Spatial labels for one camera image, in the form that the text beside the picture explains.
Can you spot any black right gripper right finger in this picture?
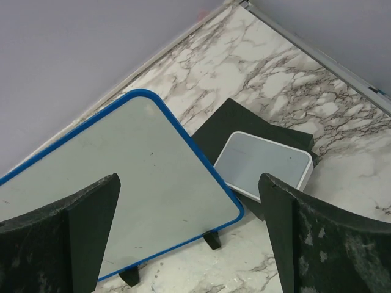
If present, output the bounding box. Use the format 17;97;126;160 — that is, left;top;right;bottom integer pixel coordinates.
258;173;390;292

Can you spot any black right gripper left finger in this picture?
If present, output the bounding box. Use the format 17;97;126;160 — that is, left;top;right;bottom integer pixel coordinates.
1;174;121;292

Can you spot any blue framed whiteboard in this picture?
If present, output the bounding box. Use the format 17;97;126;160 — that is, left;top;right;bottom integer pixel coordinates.
1;89;244;280

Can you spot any black whiteboard stand foot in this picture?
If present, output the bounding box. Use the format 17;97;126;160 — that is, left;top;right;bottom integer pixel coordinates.
119;266;140;287
202;231;221;250

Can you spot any white plastic box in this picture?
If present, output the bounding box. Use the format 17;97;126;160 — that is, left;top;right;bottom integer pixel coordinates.
214;131;314;202

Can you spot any black foam block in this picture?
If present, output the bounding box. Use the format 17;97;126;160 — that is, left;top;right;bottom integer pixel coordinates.
192;98;318;220

